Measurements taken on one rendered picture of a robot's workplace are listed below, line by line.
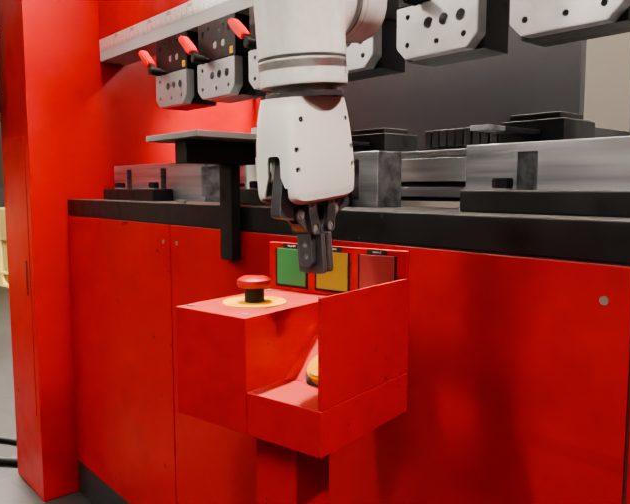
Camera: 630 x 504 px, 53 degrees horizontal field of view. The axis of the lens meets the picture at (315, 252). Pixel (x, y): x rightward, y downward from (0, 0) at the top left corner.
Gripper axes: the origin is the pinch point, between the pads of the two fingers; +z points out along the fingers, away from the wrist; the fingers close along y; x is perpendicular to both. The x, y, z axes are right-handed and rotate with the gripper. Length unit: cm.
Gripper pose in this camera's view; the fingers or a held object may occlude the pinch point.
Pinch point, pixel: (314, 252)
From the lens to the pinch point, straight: 63.4
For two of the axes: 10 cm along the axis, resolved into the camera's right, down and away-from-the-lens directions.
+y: -6.3, 1.8, -7.5
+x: 7.7, 0.6, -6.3
